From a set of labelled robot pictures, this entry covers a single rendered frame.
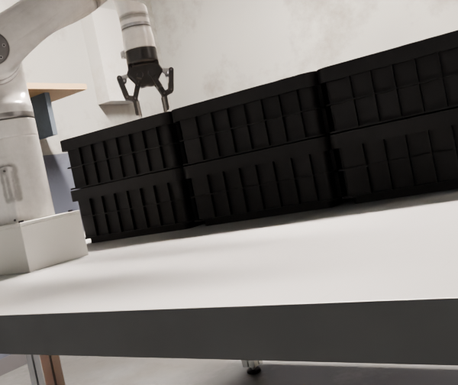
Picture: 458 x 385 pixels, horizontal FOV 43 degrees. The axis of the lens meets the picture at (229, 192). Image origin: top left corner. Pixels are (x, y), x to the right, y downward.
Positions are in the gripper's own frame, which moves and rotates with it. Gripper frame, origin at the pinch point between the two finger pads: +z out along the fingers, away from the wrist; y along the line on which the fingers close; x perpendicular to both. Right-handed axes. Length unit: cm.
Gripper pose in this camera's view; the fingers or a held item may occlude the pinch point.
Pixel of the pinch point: (152, 108)
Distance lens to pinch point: 141.9
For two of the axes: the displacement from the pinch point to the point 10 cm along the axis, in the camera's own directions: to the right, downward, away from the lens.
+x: -1.8, 0.0, 9.8
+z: 1.9, 9.8, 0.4
